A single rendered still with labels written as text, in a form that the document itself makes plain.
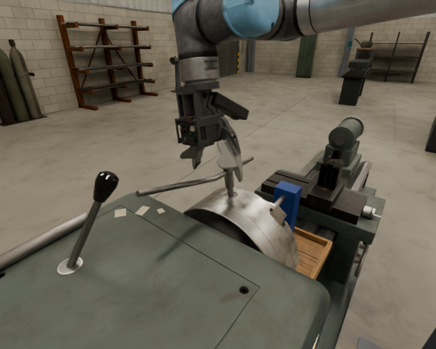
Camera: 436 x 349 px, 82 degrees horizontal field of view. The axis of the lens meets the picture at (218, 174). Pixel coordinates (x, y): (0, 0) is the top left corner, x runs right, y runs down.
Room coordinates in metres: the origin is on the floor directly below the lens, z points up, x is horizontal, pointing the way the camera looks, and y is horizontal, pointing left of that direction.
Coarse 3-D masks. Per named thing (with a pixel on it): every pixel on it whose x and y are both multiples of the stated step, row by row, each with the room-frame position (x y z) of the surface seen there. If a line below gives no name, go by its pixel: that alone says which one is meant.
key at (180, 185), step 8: (248, 160) 0.59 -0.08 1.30; (216, 176) 0.50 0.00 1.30; (224, 176) 0.52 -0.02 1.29; (168, 184) 0.41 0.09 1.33; (176, 184) 0.42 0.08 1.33; (184, 184) 0.43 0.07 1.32; (192, 184) 0.45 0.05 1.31; (136, 192) 0.37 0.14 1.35; (144, 192) 0.37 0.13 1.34; (152, 192) 0.38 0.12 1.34; (160, 192) 0.39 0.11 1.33
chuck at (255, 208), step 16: (224, 192) 0.55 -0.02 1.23; (240, 192) 0.54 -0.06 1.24; (240, 208) 0.47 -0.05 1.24; (256, 208) 0.48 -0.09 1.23; (272, 208) 0.50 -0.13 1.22; (256, 224) 0.44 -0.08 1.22; (272, 224) 0.46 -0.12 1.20; (288, 224) 0.48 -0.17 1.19; (272, 240) 0.42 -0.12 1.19; (288, 240) 0.45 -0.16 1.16; (288, 256) 0.42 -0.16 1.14
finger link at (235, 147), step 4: (224, 124) 0.50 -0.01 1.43; (228, 124) 0.50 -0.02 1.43; (224, 128) 0.49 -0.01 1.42; (228, 128) 0.49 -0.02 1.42; (232, 128) 0.49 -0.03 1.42; (224, 132) 0.49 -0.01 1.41; (228, 132) 0.48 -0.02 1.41; (232, 132) 0.48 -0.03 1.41; (224, 136) 0.49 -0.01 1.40; (228, 136) 0.48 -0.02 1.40; (232, 136) 0.48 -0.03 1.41; (236, 136) 0.48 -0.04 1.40; (228, 140) 0.48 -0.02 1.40; (232, 140) 0.48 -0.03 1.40; (236, 140) 0.48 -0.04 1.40; (232, 144) 0.48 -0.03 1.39; (236, 144) 0.47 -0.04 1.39; (232, 148) 0.47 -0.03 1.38; (236, 148) 0.47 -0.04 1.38; (236, 152) 0.47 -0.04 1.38; (240, 152) 0.47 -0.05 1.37
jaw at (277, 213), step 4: (276, 204) 0.54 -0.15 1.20; (276, 208) 0.53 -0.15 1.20; (280, 208) 0.54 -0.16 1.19; (272, 212) 0.50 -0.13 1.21; (276, 212) 0.50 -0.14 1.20; (280, 212) 0.53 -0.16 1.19; (272, 216) 0.49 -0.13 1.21; (276, 216) 0.49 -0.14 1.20; (280, 216) 0.51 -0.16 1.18; (284, 216) 0.52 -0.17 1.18; (276, 220) 0.48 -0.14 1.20; (280, 220) 0.49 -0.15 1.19; (280, 224) 0.47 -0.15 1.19
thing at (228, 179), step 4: (232, 168) 0.53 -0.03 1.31; (228, 172) 0.53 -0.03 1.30; (232, 172) 0.53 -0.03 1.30; (228, 176) 0.52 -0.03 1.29; (232, 176) 0.53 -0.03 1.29; (224, 180) 0.53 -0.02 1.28; (228, 180) 0.52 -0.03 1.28; (232, 180) 0.53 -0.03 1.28; (228, 184) 0.52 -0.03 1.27; (232, 184) 0.52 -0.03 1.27; (228, 188) 0.52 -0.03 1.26; (232, 188) 0.53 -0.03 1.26; (228, 192) 0.53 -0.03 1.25; (232, 192) 0.53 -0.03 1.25; (228, 196) 0.53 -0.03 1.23; (232, 196) 0.52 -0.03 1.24
